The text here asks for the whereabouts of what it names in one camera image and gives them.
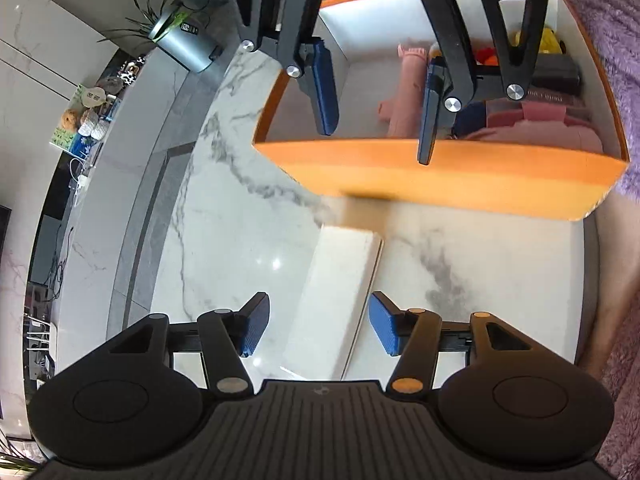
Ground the person's bare leg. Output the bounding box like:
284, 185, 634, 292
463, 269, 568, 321
580, 195, 640, 378

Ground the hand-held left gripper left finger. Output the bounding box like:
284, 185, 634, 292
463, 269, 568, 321
102, 291, 271, 402

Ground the green leafy plant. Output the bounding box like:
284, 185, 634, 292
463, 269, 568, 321
0, 435, 38, 476

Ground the yellow plush toy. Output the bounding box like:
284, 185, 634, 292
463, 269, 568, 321
507, 27, 561, 56

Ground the black white patterned object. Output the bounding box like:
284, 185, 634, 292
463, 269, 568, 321
112, 57, 146, 86

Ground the plush doll blue outfit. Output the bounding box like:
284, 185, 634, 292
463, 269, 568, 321
452, 101, 488, 138

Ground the folded pink cloth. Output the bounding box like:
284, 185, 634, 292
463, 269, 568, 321
470, 101, 603, 153

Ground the grey potted plant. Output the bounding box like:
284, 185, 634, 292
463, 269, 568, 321
97, 0, 223, 75

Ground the white knit basket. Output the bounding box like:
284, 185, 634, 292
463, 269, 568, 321
77, 109, 106, 138

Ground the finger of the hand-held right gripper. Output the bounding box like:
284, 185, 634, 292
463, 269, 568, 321
407, 0, 553, 166
220, 0, 341, 137

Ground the orange cardboard box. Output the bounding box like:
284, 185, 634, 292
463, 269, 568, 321
251, 0, 629, 223

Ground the beige tag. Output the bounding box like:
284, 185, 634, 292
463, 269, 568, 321
80, 86, 106, 110

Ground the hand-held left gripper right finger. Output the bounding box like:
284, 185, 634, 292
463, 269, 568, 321
368, 291, 536, 402

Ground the white router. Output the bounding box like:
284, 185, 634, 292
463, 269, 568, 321
25, 310, 56, 361

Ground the small black box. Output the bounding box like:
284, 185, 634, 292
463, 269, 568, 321
530, 54, 582, 95

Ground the purple fluffy rug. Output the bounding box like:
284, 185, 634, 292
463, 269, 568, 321
565, 0, 640, 480

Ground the beige box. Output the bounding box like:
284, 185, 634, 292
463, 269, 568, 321
295, 195, 385, 382

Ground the green card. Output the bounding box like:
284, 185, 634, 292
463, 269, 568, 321
49, 127, 76, 150

